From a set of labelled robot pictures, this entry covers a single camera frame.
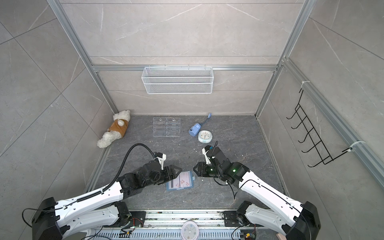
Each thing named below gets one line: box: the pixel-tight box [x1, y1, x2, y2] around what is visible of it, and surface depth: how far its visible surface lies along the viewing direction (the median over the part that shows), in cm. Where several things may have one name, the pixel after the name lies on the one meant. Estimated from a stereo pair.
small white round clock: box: [197, 129, 213, 144], surface depth 106 cm
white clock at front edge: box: [181, 220, 199, 240], surface depth 70 cm
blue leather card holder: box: [165, 170, 196, 191], surface depth 85 cm
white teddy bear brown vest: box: [97, 110, 131, 149], surface depth 101 cm
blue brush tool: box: [188, 113, 212, 137], surface depth 108 cm
